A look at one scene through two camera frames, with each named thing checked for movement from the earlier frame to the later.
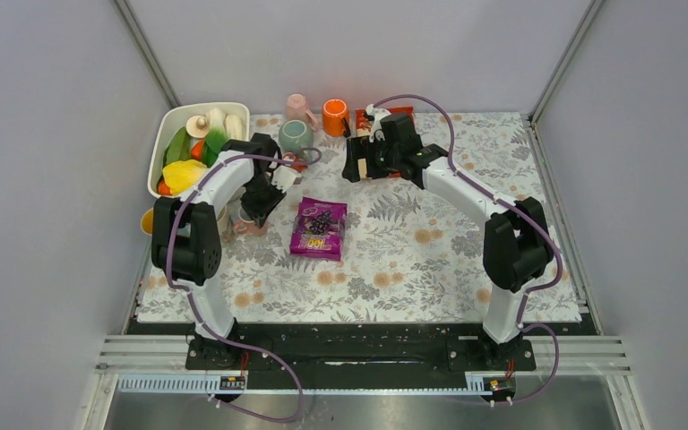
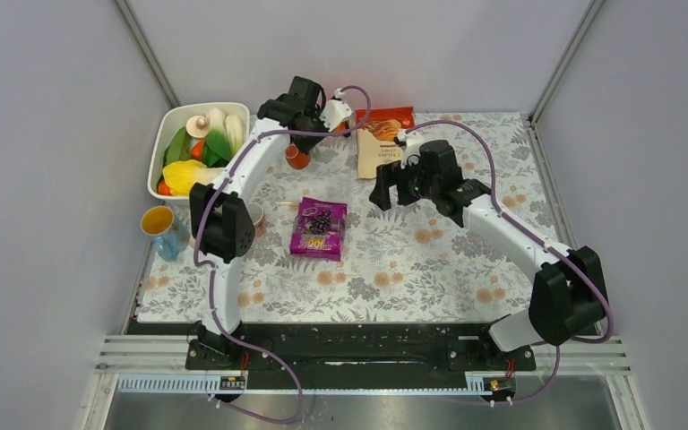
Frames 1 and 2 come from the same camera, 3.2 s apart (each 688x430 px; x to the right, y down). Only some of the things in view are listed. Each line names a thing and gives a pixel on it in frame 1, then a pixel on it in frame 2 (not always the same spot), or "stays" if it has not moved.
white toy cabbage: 222,129 stays
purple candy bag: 318,229 stays
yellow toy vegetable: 182,176 stays
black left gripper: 261,210 -> 306,146
